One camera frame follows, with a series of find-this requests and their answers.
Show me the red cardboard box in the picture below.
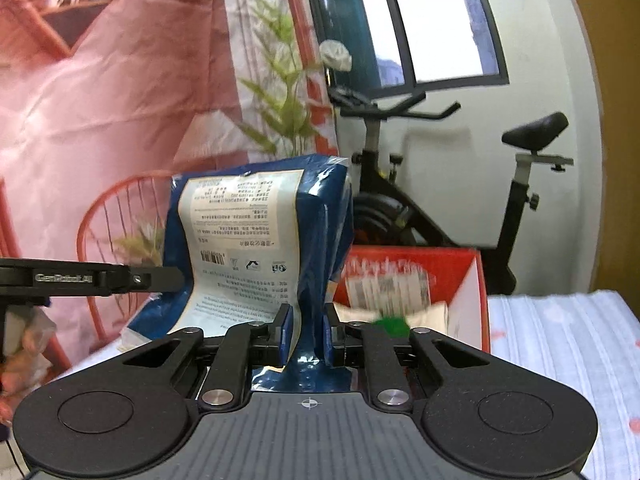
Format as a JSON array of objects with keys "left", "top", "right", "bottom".
[{"left": 331, "top": 246, "right": 492, "bottom": 357}]

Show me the light checked blanket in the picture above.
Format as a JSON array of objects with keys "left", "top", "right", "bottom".
[{"left": 45, "top": 289, "right": 640, "bottom": 480}]

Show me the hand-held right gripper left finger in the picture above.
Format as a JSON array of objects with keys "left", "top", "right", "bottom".
[{"left": 122, "top": 305, "right": 293, "bottom": 410}]

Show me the printed backdrop cloth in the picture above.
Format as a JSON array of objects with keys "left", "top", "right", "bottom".
[{"left": 0, "top": 0, "right": 347, "bottom": 378}]

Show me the dark framed window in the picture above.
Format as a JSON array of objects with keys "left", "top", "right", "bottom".
[{"left": 299, "top": 0, "right": 510, "bottom": 102}]

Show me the person's left hand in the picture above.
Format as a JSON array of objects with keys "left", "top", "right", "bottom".
[{"left": 0, "top": 347, "right": 22, "bottom": 423}]

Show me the green soft item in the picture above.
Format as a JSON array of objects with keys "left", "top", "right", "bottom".
[{"left": 372, "top": 316, "right": 412, "bottom": 339}]

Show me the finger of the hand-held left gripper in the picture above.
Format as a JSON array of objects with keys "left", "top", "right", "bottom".
[{"left": 99, "top": 265, "right": 187, "bottom": 294}]

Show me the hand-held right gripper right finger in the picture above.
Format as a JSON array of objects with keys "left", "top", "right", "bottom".
[{"left": 322, "top": 303, "right": 494, "bottom": 410}]

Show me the black exercise bike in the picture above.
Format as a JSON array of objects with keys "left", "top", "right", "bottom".
[{"left": 327, "top": 87, "right": 575, "bottom": 297}]

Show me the blue plastic packet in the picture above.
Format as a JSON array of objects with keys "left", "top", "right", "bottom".
[{"left": 122, "top": 154, "right": 354, "bottom": 395}]

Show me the white cloth on bike handlebar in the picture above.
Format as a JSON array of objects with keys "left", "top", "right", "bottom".
[{"left": 318, "top": 39, "right": 353, "bottom": 72}]

